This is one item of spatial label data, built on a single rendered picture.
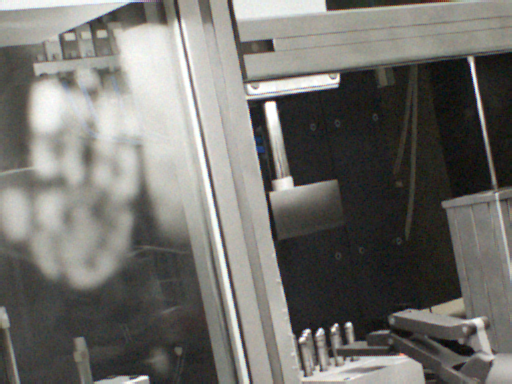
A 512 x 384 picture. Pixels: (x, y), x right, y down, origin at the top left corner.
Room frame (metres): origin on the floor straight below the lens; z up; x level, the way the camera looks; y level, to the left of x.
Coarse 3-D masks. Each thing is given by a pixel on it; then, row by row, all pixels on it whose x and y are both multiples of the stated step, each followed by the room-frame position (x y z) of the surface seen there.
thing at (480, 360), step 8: (480, 352) 1.02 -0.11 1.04; (496, 352) 1.02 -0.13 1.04; (472, 360) 1.02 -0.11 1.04; (480, 360) 1.01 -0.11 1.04; (488, 360) 1.01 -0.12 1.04; (496, 360) 1.00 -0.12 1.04; (504, 360) 0.99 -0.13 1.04; (464, 368) 1.03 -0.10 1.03; (472, 368) 1.02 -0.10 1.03; (480, 368) 1.02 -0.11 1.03; (488, 368) 1.01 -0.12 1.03; (496, 368) 0.99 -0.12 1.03; (504, 368) 0.98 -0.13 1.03; (472, 376) 1.02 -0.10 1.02; (480, 376) 1.02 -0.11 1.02; (488, 376) 0.99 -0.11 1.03; (496, 376) 0.98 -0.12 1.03; (504, 376) 0.98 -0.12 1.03
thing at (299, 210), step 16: (272, 112) 1.19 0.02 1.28; (272, 128) 1.19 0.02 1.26; (272, 144) 1.19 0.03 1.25; (272, 160) 1.19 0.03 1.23; (288, 160) 1.19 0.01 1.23; (272, 176) 1.19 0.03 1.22; (288, 176) 1.19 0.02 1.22; (272, 192) 1.16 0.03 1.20; (288, 192) 1.16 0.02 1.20; (304, 192) 1.17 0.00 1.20; (320, 192) 1.18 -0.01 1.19; (336, 192) 1.20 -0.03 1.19; (272, 208) 1.14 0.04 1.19; (288, 208) 1.16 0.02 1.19; (304, 208) 1.17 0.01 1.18; (320, 208) 1.18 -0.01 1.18; (336, 208) 1.19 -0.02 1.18; (272, 224) 1.15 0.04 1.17; (288, 224) 1.15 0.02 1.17; (304, 224) 1.17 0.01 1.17; (320, 224) 1.18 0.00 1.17; (336, 224) 1.19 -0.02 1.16
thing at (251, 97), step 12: (252, 84) 1.12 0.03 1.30; (264, 84) 1.14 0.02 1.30; (276, 84) 1.14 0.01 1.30; (288, 84) 1.15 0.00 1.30; (300, 84) 1.16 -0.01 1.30; (312, 84) 1.17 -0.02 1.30; (324, 84) 1.18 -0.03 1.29; (336, 84) 1.19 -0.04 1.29; (252, 96) 1.13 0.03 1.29; (264, 96) 1.14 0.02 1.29; (276, 96) 1.16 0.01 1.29; (288, 96) 1.21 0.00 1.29; (300, 96) 1.23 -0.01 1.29
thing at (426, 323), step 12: (420, 312) 1.09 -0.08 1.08; (396, 324) 1.08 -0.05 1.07; (408, 324) 1.07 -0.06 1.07; (420, 324) 1.06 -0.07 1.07; (432, 324) 1.05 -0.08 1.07; (444, 324) 1.04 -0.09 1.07; (456, 324) 1.03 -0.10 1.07; (468, 324) 1.02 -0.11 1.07; (444, 336) 1.04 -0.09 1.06; (456, 336) 1.03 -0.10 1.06
